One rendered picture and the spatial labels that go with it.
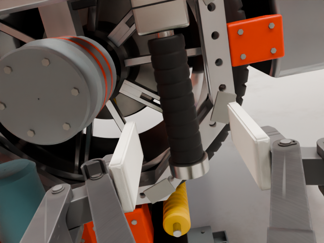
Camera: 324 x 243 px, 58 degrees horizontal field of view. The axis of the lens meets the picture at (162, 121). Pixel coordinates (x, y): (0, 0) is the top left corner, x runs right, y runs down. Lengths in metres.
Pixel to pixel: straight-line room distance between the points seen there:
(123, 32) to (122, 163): 0.47
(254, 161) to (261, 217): 1.31
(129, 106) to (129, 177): 0.63
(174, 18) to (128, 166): 0.16
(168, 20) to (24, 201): 0.36
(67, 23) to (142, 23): 0.27
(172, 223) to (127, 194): 0.48
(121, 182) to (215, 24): 0.39
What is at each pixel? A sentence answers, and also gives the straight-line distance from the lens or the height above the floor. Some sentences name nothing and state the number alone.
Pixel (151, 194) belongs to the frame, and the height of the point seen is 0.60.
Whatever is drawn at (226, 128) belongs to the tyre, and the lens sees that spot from 0.63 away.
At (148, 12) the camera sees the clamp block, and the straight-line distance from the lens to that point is 0.28.
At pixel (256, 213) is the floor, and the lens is 1.49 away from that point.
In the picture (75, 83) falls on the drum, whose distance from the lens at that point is 0.38.
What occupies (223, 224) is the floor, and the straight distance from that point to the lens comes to 1.44.
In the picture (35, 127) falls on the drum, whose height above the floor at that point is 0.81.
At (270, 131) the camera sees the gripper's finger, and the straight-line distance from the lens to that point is 0.18.
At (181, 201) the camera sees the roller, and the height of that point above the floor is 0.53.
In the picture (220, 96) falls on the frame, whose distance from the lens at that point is 0.52.
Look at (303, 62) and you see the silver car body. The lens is 0.72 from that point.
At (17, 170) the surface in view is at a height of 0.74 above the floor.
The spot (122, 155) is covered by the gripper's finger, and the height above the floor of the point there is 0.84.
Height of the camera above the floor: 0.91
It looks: 18 degrees down
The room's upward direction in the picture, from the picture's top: 12 degrees counter-clockwise
